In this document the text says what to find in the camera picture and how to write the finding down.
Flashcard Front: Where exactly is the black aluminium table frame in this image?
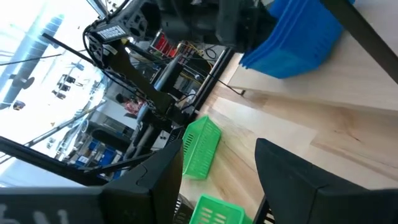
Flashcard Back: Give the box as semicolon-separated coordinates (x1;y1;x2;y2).
0;46;246;187

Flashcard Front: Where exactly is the green plastic basket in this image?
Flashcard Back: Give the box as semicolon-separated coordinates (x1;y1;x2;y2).
182;114;222;180
188;194;253;224

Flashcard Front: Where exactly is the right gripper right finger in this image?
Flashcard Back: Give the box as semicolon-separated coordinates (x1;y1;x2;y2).
254;138;398;224

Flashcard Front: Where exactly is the blue plastic basket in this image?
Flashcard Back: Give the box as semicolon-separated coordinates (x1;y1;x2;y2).
245;0;355;79
239;0;301;68

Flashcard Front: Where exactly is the red storage bins rack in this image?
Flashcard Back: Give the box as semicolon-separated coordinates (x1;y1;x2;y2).
152;32;180;59

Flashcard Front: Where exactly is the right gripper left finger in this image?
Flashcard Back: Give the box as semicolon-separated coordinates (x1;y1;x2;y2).
0;139;184;224

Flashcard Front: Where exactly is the blue storage bins rack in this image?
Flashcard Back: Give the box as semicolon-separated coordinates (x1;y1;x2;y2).
74;138;124;181

